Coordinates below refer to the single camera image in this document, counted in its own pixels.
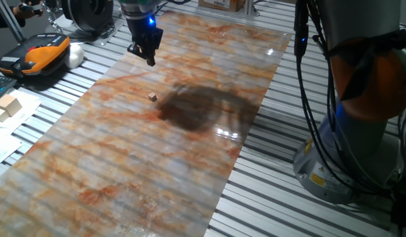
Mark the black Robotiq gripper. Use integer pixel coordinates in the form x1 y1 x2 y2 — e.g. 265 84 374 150
125 13 164 67

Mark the large wooden block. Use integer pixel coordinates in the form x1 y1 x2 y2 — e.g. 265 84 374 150
0 93 23 117

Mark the person hand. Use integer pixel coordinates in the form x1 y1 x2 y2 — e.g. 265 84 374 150
12 1 45 19

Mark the black round drum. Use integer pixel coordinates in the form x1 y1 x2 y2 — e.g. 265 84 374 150
60 0 115 34

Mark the white computer mouse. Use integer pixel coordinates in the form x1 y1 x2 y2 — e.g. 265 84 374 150
64 43 85 69

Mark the brown cardboard box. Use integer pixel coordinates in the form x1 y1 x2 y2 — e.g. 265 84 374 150
198 0 246 13

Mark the orange black teach pendant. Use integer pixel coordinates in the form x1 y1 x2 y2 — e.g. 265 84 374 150
0 32 71 78

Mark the orange marble pattern mat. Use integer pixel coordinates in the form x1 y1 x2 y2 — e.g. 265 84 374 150
0 9 293 237

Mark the black computer keyboard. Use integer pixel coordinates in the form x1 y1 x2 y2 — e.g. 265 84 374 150
0 72 18 103

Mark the printed white paper sheet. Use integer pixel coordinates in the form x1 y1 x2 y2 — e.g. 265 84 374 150
0 126 23 171

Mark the grey metal frame leg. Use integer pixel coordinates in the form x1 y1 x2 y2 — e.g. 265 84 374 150
0 0 26 43

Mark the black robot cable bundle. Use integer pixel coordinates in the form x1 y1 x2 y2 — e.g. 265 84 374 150
156 0 406 198

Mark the black fabric arm strap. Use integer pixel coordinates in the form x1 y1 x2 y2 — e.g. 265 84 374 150
328 28 406 101

